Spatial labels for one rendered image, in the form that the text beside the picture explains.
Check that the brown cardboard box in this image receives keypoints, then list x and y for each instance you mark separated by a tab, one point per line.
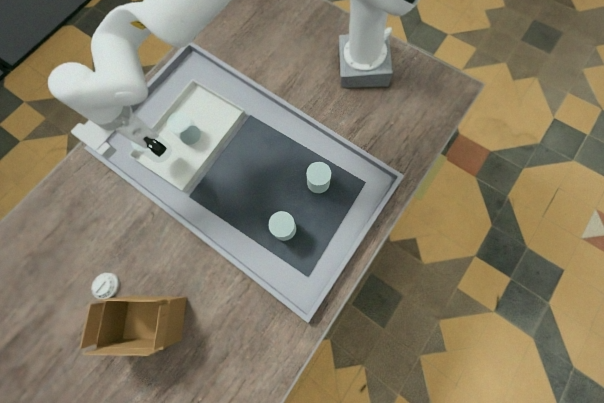
129	328

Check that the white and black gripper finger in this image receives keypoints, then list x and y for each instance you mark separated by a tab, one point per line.
158	146

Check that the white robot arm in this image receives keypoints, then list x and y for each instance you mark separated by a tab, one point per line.
105	97

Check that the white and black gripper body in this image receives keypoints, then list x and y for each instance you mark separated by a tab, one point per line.
137	135

